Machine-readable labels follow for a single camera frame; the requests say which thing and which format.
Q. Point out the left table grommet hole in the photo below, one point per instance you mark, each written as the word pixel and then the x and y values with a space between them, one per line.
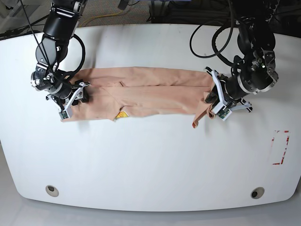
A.
pixel 52 191

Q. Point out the red tape rectangle marking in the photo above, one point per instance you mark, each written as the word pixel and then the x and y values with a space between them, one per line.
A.
pixel 279 145

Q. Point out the table grommet hole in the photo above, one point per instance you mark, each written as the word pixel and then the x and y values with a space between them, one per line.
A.
pixel 52 191
pixel 257 193

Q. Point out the peach T-shirt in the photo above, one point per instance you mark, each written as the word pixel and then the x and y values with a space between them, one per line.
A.
pixel 143 91

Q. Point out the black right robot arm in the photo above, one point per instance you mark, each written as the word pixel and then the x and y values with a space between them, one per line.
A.
pixel 59 28

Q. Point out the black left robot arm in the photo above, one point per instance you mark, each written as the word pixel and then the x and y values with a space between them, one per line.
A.
pixel 254 30

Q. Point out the right table grommet hole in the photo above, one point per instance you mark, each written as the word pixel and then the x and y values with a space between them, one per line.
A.
pixel 257 193

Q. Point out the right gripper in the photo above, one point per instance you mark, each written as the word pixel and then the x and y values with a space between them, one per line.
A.
pixel 42 79

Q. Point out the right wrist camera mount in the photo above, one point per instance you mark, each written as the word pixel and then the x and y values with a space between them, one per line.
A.
pixel 70 101

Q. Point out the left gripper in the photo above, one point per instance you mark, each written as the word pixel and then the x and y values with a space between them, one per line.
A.
pixel 254 73

